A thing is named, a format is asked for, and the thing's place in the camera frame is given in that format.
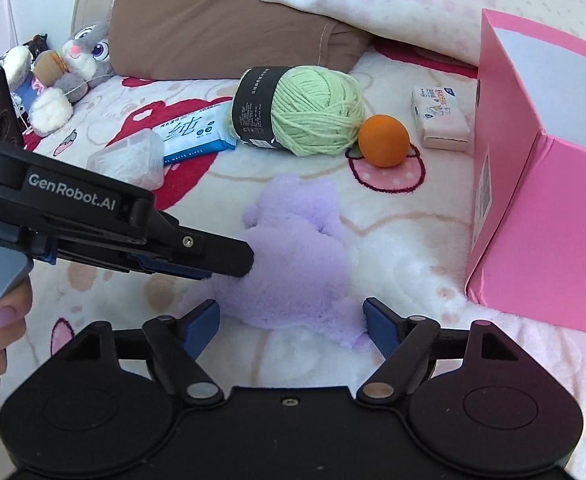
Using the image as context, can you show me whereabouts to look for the purple plush toy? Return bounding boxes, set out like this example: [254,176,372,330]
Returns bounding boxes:
[212,174,374,351]

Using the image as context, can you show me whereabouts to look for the white plush toy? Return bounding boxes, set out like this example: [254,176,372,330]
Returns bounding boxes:
[0,45,34,86]

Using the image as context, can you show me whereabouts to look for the brown round plush toy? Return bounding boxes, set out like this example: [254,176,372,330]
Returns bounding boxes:
[33,50,68,86]

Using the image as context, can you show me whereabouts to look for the pink checked pillow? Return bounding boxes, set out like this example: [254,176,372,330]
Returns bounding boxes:
[259,0,586,68]

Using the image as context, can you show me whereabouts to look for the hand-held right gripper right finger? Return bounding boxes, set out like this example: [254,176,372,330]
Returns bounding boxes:
[357,297,526,406]

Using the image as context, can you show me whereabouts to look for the pink cardboard box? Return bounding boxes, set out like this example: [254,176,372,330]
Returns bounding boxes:
[465,8,586,338]

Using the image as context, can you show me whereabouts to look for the green yarn ball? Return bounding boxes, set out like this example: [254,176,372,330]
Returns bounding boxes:
[230,65,366,157]

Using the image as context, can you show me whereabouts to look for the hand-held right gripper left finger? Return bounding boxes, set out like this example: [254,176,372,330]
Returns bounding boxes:
[55,299,224,407]

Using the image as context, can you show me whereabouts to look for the grey bunny plush toy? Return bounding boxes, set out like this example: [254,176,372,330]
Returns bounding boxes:
[28,10,116,136]

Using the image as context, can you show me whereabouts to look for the clear plastic container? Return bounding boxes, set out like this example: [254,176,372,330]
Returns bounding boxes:
[87,129,166,192]

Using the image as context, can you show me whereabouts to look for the orange ball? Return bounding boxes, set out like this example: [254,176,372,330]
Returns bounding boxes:
[358,114,410,168]

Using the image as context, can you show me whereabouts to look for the brown pillow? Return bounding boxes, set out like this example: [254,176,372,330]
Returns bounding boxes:
[109,0,374,82]

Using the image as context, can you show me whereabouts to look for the blue wet wipes pack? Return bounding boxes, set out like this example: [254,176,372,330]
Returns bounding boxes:
[152,99,238,167]

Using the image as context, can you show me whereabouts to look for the white pink tissue pack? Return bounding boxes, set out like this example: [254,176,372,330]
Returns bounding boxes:
[411,85,472,151]

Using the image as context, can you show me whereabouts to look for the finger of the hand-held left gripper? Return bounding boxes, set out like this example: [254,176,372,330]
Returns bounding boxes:
[55,249,210,282]
[138,207,254,277]

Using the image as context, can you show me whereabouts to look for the printed blanket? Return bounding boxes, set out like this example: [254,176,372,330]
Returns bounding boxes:
[0,45,586,480]

